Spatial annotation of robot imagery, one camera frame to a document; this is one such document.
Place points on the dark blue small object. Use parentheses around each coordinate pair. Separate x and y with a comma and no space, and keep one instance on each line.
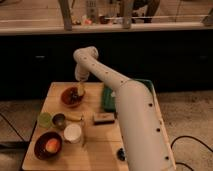
(121,154)

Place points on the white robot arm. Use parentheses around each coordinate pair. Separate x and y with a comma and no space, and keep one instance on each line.
(143,132)

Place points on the green cup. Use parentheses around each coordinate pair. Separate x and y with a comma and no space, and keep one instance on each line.
(44,120)

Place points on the dark grapes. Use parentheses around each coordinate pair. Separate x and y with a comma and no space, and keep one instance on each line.
(73,96)

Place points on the brown sponge block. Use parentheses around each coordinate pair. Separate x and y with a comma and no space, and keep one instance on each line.
(103,118)

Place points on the orange fruit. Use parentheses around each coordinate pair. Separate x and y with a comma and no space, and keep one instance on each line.
(52,145)

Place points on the green tray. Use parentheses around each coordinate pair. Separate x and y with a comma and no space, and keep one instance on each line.
(108,100)

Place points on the red bowl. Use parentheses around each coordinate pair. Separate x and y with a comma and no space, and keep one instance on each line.
(65,97)

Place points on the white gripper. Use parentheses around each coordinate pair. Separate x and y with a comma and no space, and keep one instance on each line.
(81,74)

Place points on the white cup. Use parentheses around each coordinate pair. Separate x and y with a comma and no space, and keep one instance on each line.
(72,133)

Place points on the dark brown bowl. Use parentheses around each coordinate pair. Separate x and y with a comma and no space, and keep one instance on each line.
(39,148)

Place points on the metal cup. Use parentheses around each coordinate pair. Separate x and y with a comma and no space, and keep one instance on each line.
(59,121)

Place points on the banana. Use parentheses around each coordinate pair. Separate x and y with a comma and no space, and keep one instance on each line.
(73,118)

